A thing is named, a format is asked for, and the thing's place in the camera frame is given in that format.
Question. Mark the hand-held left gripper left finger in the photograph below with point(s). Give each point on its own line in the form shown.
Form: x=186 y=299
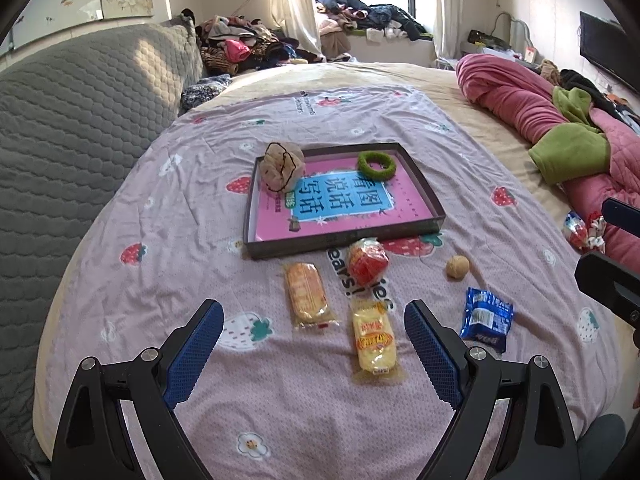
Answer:
x=195 y=355

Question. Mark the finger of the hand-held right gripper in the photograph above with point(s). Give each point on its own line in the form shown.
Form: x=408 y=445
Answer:
x=622 y=217
x=607 y=280

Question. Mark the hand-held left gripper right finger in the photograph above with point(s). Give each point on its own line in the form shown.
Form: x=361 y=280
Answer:
x=430 y=355

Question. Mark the yellow cake packet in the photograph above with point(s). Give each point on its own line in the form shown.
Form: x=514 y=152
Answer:
x=372 y=337

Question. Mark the blue snack packet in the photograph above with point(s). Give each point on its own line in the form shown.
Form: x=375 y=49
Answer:
x=485 y=317

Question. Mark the walnut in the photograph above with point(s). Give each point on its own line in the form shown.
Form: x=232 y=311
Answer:
x=458 y=267

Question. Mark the orange cracker packet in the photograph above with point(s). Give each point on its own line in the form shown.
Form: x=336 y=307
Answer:
x=306 y=292

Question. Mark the dark shallow tray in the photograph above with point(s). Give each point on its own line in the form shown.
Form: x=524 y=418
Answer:
x=345 y=242

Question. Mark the green fleece blanket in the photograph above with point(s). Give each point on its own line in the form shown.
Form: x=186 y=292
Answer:
x=570 y=152

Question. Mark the red orange snack packet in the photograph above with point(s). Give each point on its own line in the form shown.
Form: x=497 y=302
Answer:
x=367 y=262

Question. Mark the purple strawberry printed blanket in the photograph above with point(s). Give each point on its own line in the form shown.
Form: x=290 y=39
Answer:
x=200 y=240

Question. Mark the dark clothes pile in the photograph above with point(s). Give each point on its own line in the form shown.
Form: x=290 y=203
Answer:
x=580 y=80

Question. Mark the dark grey cloth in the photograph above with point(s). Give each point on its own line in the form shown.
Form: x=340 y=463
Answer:
x=600 y=445

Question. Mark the pink quilt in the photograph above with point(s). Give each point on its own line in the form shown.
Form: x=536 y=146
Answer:
x=510 y=95

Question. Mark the black television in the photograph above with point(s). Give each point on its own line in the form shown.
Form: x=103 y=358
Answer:
x=600 y=40

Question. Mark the beige mesh scrunchie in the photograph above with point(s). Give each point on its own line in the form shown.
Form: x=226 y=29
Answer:
x=280 y=170

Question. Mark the grey quilted headboard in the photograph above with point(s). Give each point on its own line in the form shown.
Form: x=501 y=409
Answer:
x=75 y=125

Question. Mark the dark floral cloth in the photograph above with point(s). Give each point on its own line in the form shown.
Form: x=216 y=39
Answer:
x=205 y=90

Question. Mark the cream curtain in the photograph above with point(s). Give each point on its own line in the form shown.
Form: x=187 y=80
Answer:
x=450 y=5
x=292 y=5

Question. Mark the pile of mixed clothes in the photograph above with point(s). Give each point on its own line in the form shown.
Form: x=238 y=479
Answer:
x=235 y=45

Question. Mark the clothes heap on windowsill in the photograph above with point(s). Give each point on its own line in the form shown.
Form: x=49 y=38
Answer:
x=380 y=15

